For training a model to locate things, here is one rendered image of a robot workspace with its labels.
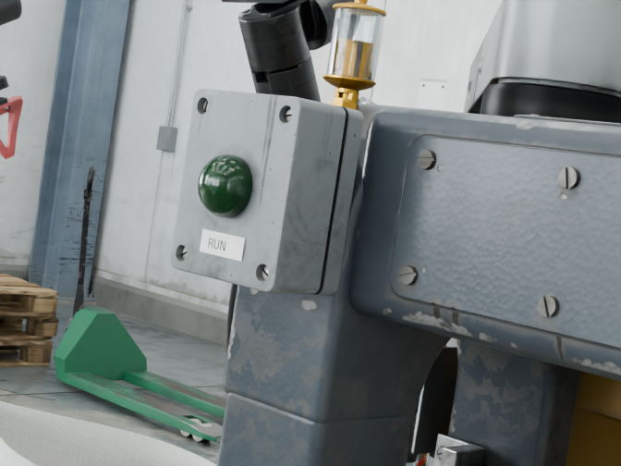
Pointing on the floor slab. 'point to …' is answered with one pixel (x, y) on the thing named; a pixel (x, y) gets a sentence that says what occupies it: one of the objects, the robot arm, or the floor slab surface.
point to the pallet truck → (125, 362)
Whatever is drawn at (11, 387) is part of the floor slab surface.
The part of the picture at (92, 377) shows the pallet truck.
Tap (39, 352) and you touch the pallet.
